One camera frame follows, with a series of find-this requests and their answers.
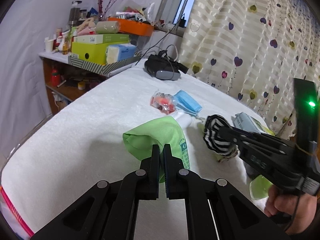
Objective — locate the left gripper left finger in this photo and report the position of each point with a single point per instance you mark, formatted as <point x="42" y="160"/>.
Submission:
<point x="142" y="184"/>

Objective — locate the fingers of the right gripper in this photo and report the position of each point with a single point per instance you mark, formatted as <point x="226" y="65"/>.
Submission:
<point x="232" y="136"/>

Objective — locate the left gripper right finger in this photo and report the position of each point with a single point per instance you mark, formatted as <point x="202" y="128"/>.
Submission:
<point x="181" y="183"/>

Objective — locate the black white striped sock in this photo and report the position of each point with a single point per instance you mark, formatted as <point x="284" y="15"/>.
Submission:
<point x="217" y="137"/>

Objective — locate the blue face mask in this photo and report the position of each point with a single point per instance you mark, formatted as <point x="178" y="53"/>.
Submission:
<point x="183" y="101"/>

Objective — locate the clear packet with red item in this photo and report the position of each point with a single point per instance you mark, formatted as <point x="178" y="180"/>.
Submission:
<point x="163" y="102"/>

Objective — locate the white towel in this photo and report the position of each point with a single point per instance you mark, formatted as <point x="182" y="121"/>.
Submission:
<point x="182" y="118"/>

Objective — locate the right human hand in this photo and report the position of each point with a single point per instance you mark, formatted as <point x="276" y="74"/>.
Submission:
<point x="306" y="209"/>

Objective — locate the blue wet wipes pack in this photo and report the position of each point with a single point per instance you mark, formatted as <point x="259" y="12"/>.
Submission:
<point x="247" y="123"/>

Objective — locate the heart patterned cream curtain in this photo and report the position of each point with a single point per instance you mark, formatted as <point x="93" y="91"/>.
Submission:
<point x="252" y="50"/>

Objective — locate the black grey VR headset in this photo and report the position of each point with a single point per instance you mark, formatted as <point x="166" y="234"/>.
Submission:
<point x="163" y="67"/>

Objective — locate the striped cardboard tray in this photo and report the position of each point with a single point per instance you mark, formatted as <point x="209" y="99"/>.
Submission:
<point x="101" y="69"/>

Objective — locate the wooden side shelf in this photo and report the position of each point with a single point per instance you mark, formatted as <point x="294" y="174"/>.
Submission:
<point x="64" y="82"/>

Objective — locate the blue tissue pack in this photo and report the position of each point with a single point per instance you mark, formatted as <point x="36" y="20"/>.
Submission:
<point x="118" y="52"/>

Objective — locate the yellow green cardboard box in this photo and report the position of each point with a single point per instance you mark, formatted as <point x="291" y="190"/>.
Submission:
<point x="93" y="48"/>

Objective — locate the beige rolled cloth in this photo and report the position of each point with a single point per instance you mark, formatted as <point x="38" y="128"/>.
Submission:
<point x="107" y="27"/>

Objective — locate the orange tray with clutter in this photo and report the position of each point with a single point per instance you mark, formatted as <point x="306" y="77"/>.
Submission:
<point x="132" y="23"/>

